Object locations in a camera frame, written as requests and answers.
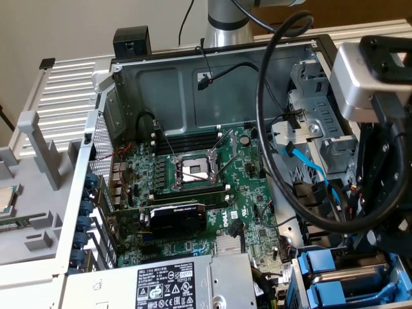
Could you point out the CPU socket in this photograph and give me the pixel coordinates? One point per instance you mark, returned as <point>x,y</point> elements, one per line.
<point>190,165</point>

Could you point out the blue plastic disk carrier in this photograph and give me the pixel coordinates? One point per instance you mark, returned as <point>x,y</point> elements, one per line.
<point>325,293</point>

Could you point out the metal locking lever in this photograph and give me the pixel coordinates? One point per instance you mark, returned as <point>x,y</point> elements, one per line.
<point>228,166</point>
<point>168,143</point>

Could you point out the silver CPU chip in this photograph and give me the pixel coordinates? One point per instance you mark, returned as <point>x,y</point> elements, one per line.
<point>4,199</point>

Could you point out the black graphics card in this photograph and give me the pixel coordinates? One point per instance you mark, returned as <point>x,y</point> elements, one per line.
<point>177,222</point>

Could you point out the metal socket cover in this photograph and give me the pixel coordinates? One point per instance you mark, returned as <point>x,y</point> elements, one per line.
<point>215,164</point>

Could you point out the green Dell motherboard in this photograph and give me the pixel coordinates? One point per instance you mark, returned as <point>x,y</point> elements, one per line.
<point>244,193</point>

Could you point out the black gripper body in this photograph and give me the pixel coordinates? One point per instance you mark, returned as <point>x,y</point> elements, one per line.
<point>402,106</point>

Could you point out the silver chipset heat sink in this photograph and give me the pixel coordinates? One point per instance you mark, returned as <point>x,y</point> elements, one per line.
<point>227,246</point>

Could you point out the black RAM slot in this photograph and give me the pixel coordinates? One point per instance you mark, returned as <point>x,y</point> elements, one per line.
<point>190,139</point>
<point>193,201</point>
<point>190,147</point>
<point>193,192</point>

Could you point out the green RAM stick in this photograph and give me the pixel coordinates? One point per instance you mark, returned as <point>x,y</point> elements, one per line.
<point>13,222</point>

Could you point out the open grey PC case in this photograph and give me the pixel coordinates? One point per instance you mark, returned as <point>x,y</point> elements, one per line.
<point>161,96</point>

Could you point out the hard drive with blue caddy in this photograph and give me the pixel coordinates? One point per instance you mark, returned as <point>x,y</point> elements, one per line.
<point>297,283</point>

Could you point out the grey metal drive cage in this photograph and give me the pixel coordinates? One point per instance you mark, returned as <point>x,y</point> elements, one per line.
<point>322,112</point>

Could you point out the grey plastic parts rack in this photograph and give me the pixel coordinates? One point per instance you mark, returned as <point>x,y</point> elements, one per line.
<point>22,254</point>

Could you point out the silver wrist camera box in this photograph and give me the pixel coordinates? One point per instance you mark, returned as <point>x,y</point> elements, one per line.
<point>354,83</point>

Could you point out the dark blue slot retainer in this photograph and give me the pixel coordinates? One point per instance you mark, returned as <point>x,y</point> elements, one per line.
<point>91,179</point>
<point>83,223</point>
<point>81,240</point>
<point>87,194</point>
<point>77,257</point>
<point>85,208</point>

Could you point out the coin cell battery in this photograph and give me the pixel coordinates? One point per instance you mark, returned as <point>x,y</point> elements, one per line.
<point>245,139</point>

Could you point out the grey power supply unit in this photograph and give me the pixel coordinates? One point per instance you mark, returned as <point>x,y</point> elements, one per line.
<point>225,280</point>

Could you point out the small black box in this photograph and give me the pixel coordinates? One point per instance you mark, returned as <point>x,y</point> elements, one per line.
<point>132,38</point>

